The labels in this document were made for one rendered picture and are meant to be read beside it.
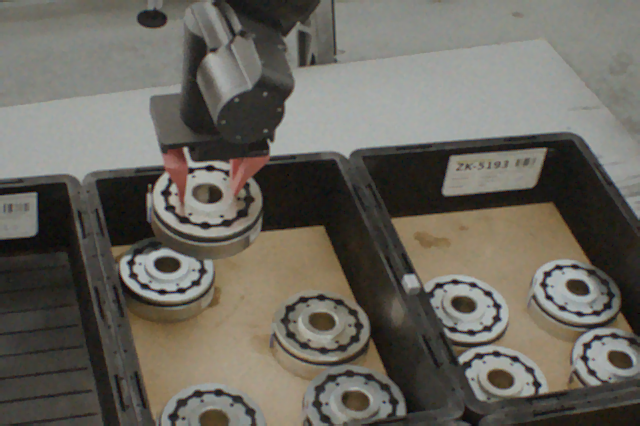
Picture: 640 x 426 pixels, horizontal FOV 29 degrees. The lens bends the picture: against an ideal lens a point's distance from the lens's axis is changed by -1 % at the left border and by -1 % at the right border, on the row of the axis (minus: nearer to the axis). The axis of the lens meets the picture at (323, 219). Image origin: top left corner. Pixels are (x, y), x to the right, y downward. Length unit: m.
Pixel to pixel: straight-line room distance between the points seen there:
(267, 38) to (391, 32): 2.42
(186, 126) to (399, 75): 0.93
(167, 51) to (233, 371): 2.00
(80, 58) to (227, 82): 2.22
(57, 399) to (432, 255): 0.47
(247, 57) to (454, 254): 0.56
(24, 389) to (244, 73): 0.45
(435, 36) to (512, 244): 1.96
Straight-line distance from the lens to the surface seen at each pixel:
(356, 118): 1.89
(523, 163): 1.54
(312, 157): 1.42
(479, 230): 1.53
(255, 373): 1.31
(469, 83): 2.01
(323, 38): 2.14
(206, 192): 1.20
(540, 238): 1.54
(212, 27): 1.04
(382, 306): 1.33
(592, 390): 1.24
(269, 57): 1.00
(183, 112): 1.10
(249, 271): 1.42
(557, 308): 1.41
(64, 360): 1.32
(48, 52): 3.22
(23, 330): 1.35
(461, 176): 1.51
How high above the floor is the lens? 1.80
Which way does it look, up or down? 41 degrees down
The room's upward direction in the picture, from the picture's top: 9 degrees clockwise
